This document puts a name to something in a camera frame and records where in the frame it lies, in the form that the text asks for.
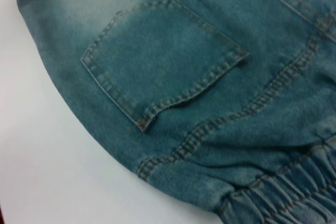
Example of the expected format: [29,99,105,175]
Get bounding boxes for blue denim shorts with cartoon print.
[12,0,336,224]

